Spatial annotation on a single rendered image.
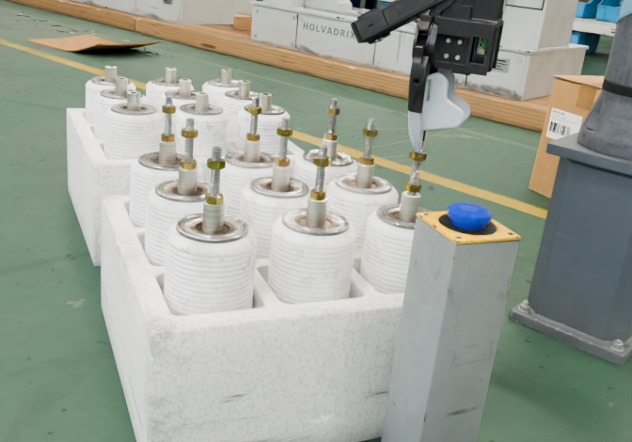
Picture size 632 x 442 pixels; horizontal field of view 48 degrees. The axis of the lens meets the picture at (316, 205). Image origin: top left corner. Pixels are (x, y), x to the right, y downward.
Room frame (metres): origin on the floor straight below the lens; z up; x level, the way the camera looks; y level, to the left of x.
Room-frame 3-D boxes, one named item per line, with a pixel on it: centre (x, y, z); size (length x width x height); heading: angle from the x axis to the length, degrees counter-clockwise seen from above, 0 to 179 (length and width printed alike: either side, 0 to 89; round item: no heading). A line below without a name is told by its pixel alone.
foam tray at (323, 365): (0.85, 0.05, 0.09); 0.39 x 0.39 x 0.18; 25
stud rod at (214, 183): (0.70, 0.11, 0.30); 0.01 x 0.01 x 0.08
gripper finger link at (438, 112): (0.77, -0.12, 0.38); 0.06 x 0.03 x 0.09; 71
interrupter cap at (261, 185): (0.85, 0.05, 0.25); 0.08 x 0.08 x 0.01
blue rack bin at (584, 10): (5.56, -1.75, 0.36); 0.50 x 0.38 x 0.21; 141
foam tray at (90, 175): (1.34, 0.27, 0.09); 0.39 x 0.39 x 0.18; 26
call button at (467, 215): (0.62, -0.14, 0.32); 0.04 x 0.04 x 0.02
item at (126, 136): (1.18, 0.32, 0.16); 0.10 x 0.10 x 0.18
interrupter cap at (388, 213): (0.79, -0.11, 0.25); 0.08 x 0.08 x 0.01
